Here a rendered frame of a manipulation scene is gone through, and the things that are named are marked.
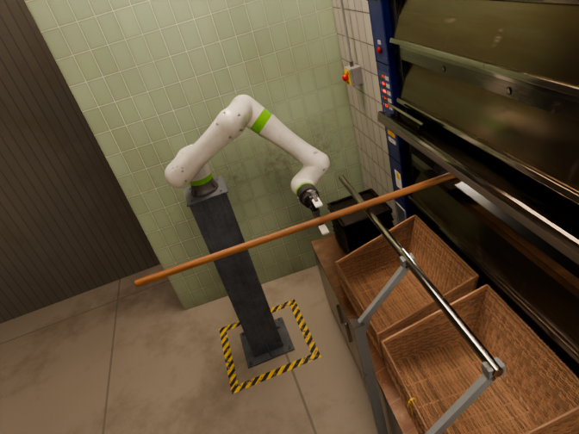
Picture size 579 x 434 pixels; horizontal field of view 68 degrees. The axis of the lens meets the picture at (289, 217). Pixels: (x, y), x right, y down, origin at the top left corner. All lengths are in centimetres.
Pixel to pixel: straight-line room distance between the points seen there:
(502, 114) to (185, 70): 185
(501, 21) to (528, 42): 14
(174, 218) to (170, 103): 79
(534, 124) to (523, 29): 25
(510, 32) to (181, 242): 246
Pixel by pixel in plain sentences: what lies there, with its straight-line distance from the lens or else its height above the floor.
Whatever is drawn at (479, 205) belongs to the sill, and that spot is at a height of 117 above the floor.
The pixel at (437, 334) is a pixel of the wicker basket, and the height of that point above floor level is 67.
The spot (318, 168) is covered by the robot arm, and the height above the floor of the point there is 127.
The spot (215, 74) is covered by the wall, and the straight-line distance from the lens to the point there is 275.
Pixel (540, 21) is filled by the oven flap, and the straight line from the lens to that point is 132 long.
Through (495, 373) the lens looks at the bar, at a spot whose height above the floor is 116.
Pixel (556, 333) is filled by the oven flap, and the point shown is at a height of 95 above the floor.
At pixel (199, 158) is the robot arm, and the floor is 147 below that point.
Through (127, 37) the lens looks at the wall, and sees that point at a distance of 274.
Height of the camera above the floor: 214
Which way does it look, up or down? 31 degrees down
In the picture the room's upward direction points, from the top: 16 degrees counter-clockwise
